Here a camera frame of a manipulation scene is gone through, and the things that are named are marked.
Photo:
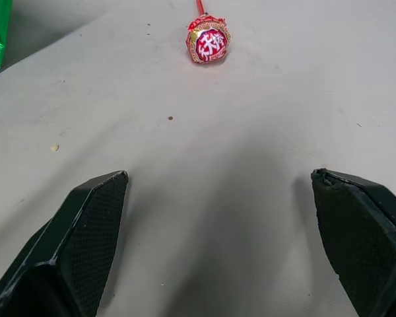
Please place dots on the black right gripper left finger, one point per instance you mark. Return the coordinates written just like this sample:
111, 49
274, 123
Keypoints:
69, 244

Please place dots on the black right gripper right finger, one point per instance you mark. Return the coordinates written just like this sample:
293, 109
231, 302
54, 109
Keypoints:
359, 237

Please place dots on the red wrapped lollipop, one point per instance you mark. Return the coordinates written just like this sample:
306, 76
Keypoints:
208, 43

